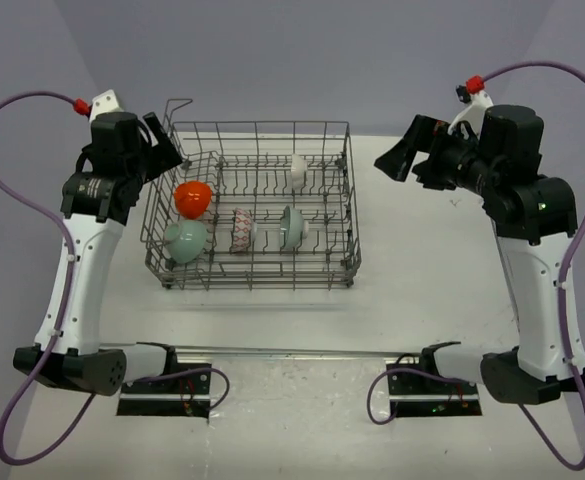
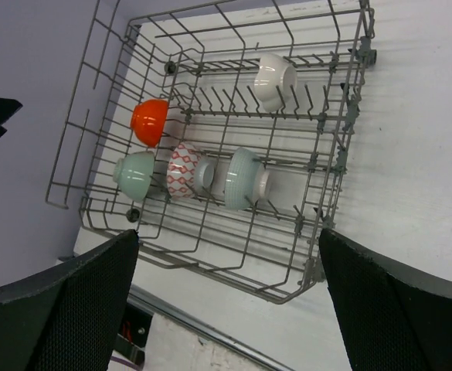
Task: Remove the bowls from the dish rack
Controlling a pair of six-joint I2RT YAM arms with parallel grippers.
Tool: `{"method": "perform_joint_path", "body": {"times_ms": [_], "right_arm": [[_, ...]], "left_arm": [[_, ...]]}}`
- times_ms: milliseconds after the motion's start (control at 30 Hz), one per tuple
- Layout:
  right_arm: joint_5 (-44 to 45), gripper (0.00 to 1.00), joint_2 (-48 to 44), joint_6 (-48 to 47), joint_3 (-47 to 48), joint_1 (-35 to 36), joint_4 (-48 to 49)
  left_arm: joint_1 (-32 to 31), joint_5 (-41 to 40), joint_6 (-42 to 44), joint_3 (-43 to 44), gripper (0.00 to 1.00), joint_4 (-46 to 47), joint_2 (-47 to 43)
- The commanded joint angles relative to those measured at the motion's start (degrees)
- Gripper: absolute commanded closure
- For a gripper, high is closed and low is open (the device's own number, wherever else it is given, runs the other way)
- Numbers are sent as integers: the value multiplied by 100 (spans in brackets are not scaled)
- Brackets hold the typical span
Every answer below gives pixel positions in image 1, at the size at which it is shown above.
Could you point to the silver table rail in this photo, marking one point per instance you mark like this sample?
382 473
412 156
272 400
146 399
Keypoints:
282 353

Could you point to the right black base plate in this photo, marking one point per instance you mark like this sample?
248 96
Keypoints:
413 396

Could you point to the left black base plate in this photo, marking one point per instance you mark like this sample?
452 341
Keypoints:
184 397

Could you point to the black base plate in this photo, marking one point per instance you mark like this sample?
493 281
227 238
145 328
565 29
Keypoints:
413 396
184 397

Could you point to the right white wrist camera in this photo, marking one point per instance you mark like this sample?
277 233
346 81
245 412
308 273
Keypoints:
476 101

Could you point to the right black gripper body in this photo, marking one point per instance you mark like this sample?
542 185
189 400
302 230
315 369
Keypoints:
451 154

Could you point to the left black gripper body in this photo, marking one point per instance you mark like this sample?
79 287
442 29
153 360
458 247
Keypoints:
141 158

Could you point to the white bowl red pattern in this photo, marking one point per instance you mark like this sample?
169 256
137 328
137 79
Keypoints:
244 230

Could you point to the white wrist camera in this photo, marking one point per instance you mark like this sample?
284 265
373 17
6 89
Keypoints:
476 101
106 102

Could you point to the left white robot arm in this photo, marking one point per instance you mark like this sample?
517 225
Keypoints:
67 352

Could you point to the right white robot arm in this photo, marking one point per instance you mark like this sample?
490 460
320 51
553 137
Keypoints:
534 220

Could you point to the orange bowl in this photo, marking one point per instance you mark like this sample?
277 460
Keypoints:
192 199

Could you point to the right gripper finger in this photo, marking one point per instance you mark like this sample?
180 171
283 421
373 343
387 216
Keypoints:
420 135
396 162

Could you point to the grey wire dish rack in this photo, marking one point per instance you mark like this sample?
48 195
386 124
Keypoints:
246 163

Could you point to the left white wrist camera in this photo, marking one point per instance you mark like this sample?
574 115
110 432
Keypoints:
106 102

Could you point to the large pale green bowl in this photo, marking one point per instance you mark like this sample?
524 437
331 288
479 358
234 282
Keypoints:
185 239

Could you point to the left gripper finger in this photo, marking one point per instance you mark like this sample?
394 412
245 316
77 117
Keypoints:
154 126
163 156

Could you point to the small pale green bowl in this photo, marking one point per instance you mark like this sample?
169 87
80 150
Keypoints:
293 228

